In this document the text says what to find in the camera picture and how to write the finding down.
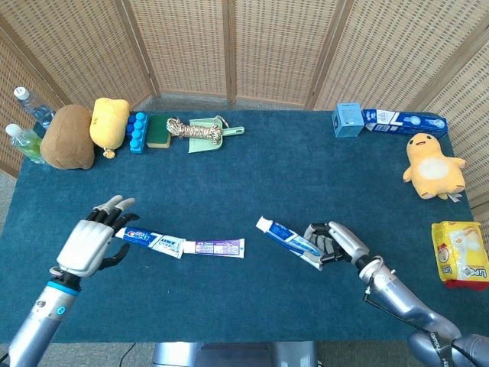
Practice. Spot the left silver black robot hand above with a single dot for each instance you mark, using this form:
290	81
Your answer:
84	244

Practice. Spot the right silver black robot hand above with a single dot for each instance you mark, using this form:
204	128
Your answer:
347	241

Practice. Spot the blue white toothpaste tube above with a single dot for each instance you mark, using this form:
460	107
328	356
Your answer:
282	235

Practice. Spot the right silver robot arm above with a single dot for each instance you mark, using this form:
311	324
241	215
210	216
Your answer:
401	302

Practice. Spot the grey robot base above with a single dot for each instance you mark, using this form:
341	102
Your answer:
229	355

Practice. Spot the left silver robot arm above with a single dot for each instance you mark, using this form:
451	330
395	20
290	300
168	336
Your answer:
42	317

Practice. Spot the blue Crest toothpaste tube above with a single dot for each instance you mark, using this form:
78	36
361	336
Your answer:
149	239

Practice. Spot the purple white toothpaste tube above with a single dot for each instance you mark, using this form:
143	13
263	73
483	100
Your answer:
217	248

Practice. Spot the dark blue toothpaste carton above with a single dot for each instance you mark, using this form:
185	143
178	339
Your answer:
412	123

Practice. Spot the brown plush toy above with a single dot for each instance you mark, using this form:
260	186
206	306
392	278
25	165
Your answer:
68	139

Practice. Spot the orange yellow chick plush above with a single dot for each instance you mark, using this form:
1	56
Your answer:
433	168

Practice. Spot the yellow snack bag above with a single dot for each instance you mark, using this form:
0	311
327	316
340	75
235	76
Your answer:
460	256

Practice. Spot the green liquid bottle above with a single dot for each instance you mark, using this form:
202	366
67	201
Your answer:
26	145

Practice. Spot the light blue cube box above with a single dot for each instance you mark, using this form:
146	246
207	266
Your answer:
347	120

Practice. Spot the yellow plush toy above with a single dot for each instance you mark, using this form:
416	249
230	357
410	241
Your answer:
109	122

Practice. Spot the teal table cloth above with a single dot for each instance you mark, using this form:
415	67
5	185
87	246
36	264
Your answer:
237	183

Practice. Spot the blue plastic building brick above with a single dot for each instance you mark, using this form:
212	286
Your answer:
138	132

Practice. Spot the green yellow sponge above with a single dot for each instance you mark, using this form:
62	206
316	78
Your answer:
157	130

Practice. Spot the clear water bottle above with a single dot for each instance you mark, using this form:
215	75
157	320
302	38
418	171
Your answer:
34	109

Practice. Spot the light green dustpan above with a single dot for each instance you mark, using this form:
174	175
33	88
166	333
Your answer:
206	145

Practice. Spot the wicker folding screen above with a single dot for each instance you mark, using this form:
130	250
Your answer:
191	46

